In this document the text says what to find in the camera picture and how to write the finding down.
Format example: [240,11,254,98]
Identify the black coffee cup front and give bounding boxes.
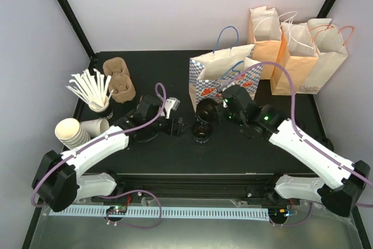
[192,122,213,144]

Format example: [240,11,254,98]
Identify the blue checkered paper bag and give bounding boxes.
[189,38,263,109]

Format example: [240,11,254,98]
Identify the black coffee cup stack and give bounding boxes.
[318,137,335,151]

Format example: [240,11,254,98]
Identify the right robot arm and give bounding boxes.
[222,85,371,217]

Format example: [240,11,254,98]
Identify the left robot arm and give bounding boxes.
[31,95,184,212]

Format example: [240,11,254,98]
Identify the lying white paper cup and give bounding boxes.
[80,118,110,138]

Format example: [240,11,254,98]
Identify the brown cup carrier stack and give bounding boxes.
[103,57,136,103]

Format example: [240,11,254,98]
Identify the cup of white straws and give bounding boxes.
[66,68,114,113]

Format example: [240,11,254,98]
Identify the orange paper bag middle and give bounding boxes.
[276,22,319,92]

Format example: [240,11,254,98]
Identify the white paper cup stack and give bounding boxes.
[55,118,90,150]

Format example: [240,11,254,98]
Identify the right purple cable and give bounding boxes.
[220,61,373,188]

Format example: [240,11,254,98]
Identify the purple cable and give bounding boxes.
[30,82,167,208]
[220,61,373,188]

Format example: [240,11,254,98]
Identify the orange paper bag white handles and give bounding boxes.
[248,6,298,62]

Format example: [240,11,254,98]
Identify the light blue cable duct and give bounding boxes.
[49,205,269,222]

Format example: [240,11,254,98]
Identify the beige paper bag orange handles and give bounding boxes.
[298,18,354,94]

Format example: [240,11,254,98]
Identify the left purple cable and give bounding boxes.
[30,82,167,208]

